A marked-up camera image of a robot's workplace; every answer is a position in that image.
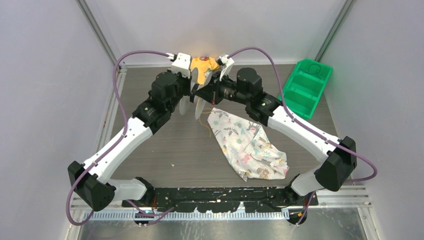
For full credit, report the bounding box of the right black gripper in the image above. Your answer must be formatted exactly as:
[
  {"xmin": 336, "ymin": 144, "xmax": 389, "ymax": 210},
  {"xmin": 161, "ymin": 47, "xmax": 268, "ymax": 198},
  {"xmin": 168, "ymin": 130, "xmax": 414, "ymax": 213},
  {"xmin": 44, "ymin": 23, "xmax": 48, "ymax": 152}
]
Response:
[{"xmin": 196, "ymin": 70, "xmax": 251, "ymax": 106}]

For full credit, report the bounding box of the translucent white cable spool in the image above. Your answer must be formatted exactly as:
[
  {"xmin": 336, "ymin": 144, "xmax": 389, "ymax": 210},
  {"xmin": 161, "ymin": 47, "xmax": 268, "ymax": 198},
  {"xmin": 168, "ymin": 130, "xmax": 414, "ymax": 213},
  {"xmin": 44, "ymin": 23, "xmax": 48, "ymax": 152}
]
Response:
[{"xmin": 178, "ymin": 67, "xmax": 213, "ymax": 120}]

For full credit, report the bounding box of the yellow cable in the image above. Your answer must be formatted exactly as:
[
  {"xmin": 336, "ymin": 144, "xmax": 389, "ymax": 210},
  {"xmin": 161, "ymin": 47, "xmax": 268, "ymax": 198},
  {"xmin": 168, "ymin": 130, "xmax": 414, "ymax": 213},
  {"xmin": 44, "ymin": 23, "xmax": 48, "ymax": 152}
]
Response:
[{"xmin": 198, "ymin": 107, "xmax": 214, "ymax": 138}]

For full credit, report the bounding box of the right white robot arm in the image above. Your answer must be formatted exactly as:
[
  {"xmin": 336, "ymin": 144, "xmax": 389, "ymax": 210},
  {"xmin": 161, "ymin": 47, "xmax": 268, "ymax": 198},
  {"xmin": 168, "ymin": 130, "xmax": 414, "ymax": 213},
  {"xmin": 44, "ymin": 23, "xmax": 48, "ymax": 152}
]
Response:
[{"xmin": 194, "ymin": 67, "xmax": 357, "ymax": 205}]

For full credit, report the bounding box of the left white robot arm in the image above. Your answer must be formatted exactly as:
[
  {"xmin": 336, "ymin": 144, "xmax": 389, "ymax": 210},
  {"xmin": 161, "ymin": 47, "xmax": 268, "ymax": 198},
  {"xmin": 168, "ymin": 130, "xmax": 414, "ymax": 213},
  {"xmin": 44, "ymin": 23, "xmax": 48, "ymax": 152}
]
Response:
[{"xmin": 67, "ymin": 70, "xmax": 195, "ymax": 212}]

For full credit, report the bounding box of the yellow printed cloth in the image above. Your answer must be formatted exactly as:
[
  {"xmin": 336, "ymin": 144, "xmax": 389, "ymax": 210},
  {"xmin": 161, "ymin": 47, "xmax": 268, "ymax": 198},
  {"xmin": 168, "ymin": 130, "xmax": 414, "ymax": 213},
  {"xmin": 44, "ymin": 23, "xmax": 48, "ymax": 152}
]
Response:
[{"xmin": 190, "ymin": 56, "xmax": 220, "ymax": 85}]

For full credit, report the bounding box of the white floral printed cloth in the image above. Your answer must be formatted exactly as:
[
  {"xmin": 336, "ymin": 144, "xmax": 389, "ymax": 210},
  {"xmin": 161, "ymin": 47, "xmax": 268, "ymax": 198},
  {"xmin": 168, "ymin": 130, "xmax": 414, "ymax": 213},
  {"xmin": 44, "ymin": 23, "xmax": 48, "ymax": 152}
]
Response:
[{"xmin": 207, "ymin": 107, "xmax": 290, "ymax": 182}]

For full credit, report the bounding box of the green plastic compartment bin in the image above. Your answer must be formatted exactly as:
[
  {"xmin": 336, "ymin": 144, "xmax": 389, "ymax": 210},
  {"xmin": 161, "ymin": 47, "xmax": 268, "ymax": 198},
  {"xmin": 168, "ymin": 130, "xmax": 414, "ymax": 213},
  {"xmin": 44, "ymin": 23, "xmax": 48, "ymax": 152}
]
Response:
[{"xmin": 282, "ymin": 58, "xmax": 333, "ymax": 120}]

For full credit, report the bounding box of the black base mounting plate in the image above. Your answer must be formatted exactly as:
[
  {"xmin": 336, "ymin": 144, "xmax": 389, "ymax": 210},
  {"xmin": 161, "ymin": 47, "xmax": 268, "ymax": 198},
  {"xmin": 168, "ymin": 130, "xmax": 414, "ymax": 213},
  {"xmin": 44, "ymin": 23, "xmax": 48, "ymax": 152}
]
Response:
[{"xmin": 132, "ymin": 186, "xmax": 318, "ymax": 213}]

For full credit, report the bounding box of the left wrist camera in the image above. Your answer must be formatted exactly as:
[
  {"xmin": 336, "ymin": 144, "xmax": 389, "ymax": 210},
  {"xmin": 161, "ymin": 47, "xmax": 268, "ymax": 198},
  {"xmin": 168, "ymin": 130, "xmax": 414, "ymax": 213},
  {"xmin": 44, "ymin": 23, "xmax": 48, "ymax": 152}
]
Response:
[{"xmin": 166, "ymin": 52, "xmax": 192, "ymax": 79}]

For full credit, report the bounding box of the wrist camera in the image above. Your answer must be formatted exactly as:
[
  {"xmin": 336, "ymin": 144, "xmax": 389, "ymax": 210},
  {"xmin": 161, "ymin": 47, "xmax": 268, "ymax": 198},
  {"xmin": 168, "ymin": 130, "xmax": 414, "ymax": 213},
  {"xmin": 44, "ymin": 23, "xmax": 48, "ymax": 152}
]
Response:
[
  {"xmin": 166, "ymin": 52, "xmax": 192, "ymax": 79},
  {"xmin": 215, "ymin": 54, "xmax": 235, "ymax": 81}
]

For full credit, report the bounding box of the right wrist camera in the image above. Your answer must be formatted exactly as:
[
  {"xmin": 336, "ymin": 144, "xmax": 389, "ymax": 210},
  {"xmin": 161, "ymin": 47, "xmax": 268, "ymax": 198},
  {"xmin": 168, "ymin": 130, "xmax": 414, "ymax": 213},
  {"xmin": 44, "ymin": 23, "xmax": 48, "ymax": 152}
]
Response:
[{"xmin": 215, "ymin": 54, "xmax": 235, "ymax": 81}]

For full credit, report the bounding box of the thin black cable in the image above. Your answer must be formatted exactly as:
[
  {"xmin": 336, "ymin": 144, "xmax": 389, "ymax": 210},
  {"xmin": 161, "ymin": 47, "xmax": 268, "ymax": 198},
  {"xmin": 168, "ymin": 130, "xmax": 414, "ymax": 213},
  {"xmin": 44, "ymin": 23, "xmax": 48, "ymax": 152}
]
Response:
[{"xmin": 306, "ymin": 64, "xmax": 323, "ymax": 78}]

